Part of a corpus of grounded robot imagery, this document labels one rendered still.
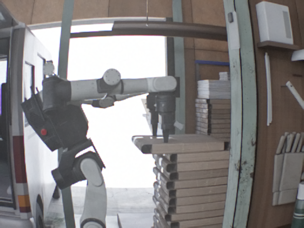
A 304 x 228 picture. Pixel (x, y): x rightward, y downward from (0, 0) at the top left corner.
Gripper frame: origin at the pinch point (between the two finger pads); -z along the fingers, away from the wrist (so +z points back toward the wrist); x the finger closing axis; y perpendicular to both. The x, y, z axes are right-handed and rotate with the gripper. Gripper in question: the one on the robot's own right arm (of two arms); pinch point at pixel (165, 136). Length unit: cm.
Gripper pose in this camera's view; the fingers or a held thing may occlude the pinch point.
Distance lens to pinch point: 200.9
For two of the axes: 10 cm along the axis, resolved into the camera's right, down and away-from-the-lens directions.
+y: -9.9, 0.1, -1.3
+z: 0.0, -10.0, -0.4
